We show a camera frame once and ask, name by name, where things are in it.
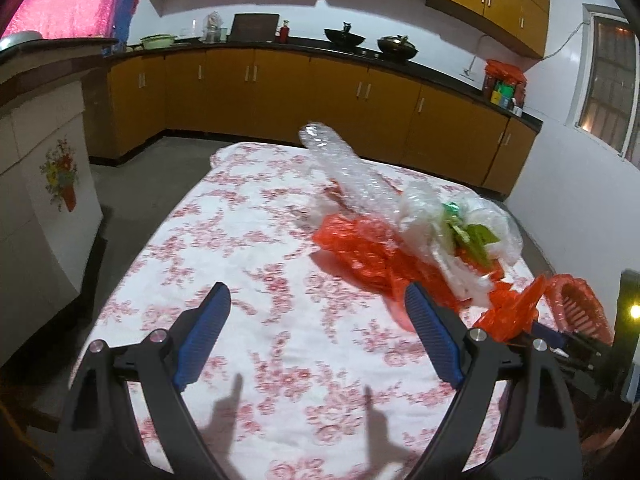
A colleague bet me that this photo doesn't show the floral white red tablecloth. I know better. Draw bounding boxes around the floral white red tablecloth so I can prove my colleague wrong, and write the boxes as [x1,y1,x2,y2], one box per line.
[92,143,452,479]

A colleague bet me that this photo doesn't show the red plastic trash basket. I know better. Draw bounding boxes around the red plastic trash basket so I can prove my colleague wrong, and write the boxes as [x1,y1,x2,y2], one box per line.
[544,274,614,346]

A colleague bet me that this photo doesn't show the red plastic bag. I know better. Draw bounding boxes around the red plastic bag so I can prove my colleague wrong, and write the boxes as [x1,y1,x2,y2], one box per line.
[312,214,546,342]

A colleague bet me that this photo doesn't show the white plastic bag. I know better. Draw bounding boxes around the white plastic bag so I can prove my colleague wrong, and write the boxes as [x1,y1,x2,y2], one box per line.
[396,182,523,307]

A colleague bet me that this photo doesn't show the clear jars on counter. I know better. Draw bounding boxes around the clear jars on counter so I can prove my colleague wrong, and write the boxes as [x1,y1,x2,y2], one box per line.
[202,11,227,44]

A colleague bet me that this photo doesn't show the red bag with containers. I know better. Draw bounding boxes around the red bag with containers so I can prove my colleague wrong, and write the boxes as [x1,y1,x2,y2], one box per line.
[483,60,527,110]

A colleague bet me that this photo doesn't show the green enamel pot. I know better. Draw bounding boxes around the green enamel pot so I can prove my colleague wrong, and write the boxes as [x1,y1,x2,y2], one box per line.
[140,34,176,50]

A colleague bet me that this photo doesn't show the green plastic wrapper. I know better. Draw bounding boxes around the green plastic wrapper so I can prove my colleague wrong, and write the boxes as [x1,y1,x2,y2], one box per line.
[444,203,500,271]

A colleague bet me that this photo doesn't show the clear bubble wrap roll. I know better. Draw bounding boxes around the clear bubble wrap roll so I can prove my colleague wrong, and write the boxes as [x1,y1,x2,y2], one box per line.
[298,122,400,223]

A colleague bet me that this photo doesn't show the barred window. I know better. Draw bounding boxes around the barred window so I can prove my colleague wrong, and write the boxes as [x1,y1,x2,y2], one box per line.
[575,6,639,167]

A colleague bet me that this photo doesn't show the lower wooden kitchen cabinets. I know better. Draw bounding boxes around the lower wooden kitchen cabinets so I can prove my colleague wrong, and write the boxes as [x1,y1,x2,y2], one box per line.
[82,44,541,195]

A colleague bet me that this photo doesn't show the pink curtain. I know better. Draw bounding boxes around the pink curtain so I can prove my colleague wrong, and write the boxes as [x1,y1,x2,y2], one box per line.
[1,0,139,42]

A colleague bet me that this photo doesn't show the black wok with lid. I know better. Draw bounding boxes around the black wok with lid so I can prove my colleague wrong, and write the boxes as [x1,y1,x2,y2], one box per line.
[376,35,418,62]

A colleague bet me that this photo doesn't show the red bottle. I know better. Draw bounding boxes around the red bottle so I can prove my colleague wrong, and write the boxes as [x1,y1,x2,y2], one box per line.
[278,20,290,44]

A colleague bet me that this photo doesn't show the white cabinet with flower decal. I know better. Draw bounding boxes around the white cabinet with flower decal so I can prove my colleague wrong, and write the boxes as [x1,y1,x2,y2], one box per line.
[1,38,111,361]

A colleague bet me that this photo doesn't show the dark cutting board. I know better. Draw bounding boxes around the dark cutting board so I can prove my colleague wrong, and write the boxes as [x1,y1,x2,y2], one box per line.
[228,13,280,42]

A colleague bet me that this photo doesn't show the black wok left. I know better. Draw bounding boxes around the black wok left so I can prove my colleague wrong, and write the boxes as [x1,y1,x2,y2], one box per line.
[324,22,366,51]

